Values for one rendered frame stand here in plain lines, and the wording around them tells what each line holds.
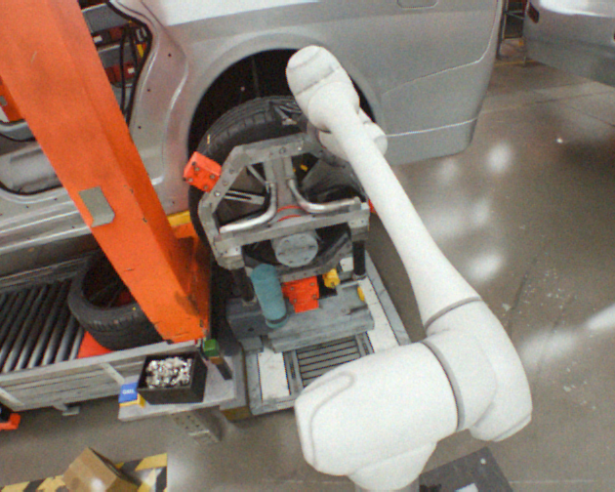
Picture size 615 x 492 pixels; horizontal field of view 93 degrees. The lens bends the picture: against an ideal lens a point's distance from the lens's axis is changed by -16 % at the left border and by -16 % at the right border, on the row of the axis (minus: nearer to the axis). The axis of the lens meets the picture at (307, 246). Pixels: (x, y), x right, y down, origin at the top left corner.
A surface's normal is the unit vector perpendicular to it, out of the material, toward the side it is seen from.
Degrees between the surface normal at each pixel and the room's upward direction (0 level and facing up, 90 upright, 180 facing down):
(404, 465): 74
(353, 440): 41
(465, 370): 18
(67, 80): 90
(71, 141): 90
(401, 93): 90
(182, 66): 90
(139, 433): 0
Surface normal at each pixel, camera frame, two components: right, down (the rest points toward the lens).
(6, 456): -0.12, -0.75
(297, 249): 0.19, 0.63
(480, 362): 0.13, -0.61
